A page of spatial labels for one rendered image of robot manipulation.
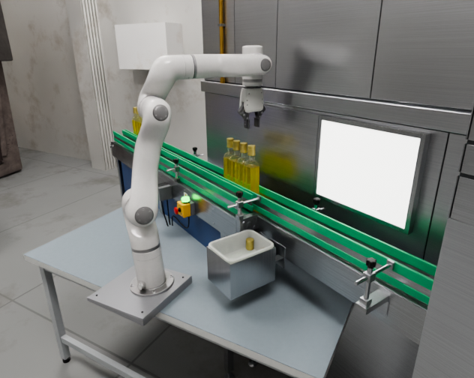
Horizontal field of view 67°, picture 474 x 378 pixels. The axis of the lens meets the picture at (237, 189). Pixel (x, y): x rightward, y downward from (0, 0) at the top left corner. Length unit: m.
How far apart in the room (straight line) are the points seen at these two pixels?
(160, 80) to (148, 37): 3.42
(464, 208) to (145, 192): 1.04
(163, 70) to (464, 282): 1.12
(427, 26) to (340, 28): 0.32
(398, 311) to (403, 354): 0.40
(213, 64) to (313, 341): 1.09
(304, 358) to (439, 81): 0.98
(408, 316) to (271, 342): 0.48
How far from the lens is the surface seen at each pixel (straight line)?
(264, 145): 1.75
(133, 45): 5.00
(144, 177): 1.42
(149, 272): 1.57
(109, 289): 1.70
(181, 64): 1.42
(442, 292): 0.92
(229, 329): 1.45
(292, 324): 1.49
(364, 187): 1.38
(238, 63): 1.44
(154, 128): 1.35
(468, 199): 0.82
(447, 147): 1.24
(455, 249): 0.86
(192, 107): 4.88
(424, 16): 1.27
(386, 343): 1.64
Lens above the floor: 1.73
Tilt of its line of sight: 21 degrees down
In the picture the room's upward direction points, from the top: 1 degrees counter-clockwise
